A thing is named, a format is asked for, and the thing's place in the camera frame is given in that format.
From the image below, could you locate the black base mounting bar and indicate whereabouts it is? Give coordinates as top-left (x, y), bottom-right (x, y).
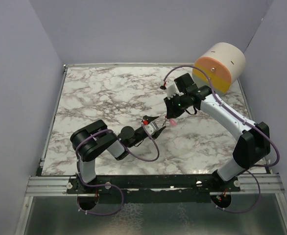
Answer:
top-left (67, 174), bottom-right (240, 204)

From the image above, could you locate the aluminium table frame rail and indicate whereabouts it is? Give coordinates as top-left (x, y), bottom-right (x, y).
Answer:
top-left (14, 65), bottom-right (68, 235)

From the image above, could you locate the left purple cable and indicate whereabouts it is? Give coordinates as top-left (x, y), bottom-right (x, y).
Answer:
top-left (75, 122), bottom-right (160, 216)

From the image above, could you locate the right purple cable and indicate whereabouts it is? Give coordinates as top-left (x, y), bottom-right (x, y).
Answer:
top-left (162, 65), bottom-right (280, 212)

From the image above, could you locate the cylindrical pastel drawer box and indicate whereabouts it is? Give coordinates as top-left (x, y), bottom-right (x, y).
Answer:
top-left (194, 42), bottom-right (246, 96)

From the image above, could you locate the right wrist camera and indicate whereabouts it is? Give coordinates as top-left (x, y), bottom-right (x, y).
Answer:
top-left (160, 83), bottom-right (180, 99)

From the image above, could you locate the purple cable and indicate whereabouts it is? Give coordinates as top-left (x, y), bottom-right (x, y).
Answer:
top-left (75, 122), bottom-right (160, 216)
top-left (162, 65), bottom-right (280, 212)

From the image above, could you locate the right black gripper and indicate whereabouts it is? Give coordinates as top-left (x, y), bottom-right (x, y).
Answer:
top-left (164, 93), bottom-right (188, 119)

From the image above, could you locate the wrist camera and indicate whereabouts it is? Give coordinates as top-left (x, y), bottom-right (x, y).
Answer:
top-left (143, 121), bottom-right (159, 135)
top-left (160, 83), bottom-right (180, 99)

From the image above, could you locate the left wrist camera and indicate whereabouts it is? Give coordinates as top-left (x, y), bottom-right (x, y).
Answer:
top-left (143, 121), bottom-right (159, 135)

